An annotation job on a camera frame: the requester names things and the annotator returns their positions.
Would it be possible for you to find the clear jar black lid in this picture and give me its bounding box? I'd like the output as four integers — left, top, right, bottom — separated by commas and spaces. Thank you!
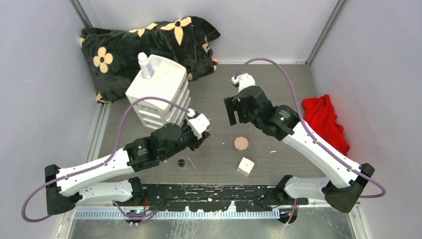
177, 159, 188, 172

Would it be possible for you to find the white plastic drawer organizer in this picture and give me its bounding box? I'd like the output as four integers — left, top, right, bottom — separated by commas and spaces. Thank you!
125, 54, 191, 129

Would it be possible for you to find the white plastic bottle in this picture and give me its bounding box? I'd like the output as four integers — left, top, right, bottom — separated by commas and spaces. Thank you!
138, 52, 155, 79

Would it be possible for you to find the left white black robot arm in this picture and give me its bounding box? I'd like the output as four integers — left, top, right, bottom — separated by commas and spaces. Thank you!
44, 114, 211, 216

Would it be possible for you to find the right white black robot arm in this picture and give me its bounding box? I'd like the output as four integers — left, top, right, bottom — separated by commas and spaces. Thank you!
223, 86, 375, 213

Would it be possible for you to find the pink octagonal compact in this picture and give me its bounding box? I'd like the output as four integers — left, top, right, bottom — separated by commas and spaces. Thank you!
233, 136, 249, 152

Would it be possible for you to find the white cube box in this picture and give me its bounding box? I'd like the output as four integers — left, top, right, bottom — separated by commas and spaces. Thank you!
236, 157, 255, 177

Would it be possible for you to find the red cloth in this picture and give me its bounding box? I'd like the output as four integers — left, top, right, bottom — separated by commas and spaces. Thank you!
302, 94, 350, 155

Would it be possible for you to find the small green circuit board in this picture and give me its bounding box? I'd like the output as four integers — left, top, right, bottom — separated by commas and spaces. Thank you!
127, 209, 147, 219

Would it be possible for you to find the black floral plush blanket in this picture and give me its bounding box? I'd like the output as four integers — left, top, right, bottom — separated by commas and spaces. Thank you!
79, 16, 220, 103

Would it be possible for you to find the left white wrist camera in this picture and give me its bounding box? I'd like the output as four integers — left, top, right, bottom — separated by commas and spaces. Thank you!
187, 109, 211, 139

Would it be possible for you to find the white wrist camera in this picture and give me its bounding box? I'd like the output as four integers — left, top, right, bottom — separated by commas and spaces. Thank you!
187, 109, 211, 139
231, 73, 255, 93

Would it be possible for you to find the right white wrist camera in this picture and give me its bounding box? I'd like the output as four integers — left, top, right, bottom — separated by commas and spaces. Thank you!
231, 73, 255, 93

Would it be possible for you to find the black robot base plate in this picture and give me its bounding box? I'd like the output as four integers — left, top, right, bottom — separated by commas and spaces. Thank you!
113, 183, 309, 214

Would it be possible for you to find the aluminium frame rail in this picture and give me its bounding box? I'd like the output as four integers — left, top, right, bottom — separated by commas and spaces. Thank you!
61, 185, 361, 220

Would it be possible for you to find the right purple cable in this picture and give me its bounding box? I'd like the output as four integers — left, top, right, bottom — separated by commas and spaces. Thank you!
231, 57, 387, 226

